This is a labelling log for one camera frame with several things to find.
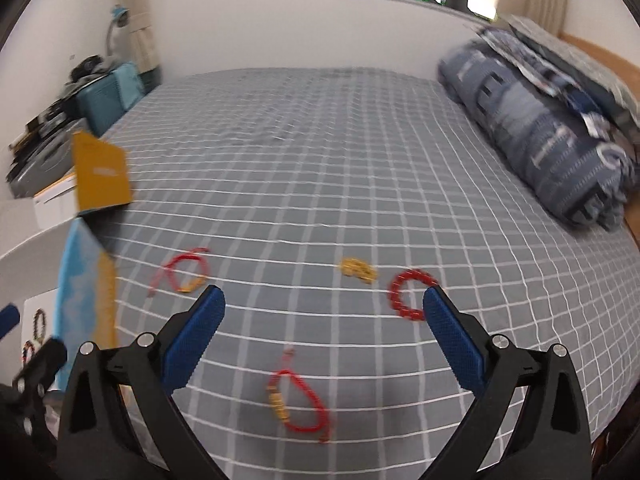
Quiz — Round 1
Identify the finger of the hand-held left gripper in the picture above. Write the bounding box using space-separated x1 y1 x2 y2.
0 304 21 337
12 337 68 397

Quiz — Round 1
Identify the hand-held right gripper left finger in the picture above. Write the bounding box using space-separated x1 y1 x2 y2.
57 285 227 480

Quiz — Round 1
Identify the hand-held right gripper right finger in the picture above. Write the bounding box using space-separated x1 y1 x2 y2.
422 286 593 480

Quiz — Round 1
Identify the thin red cord bracelet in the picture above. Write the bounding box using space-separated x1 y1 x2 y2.
149 247 211 297

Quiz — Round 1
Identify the red bead bracelet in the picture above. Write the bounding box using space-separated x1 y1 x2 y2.
389 269 441 322

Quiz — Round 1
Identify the thick red braided bracelet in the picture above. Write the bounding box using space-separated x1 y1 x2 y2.
267 350 332 443

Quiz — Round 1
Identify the small yellow bead bracelet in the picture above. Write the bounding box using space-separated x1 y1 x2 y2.
340 258 377 285

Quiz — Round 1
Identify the blue yellow cardboard box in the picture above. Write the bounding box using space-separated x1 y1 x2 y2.
0 131 132 411

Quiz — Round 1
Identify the grey hard case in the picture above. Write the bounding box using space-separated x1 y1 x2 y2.
6 120 88 198

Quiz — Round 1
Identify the grey checked bed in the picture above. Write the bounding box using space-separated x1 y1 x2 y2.
85 67 640 480

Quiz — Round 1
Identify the folded blue printed quilt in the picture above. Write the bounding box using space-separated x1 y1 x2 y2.
437 35 638 233

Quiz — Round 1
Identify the teal bag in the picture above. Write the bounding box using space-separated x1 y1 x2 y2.
75 62 146 133

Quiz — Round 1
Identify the grey checked pillow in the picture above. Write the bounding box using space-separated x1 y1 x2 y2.
475 14 640 131

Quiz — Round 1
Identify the wooden headboard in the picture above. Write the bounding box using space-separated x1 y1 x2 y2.
557 32 640 251

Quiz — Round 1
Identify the blue desk lamp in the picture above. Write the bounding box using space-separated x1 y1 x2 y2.
107 5 131 56

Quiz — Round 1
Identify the black device with cables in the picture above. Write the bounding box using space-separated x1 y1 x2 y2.
70 55 108 81

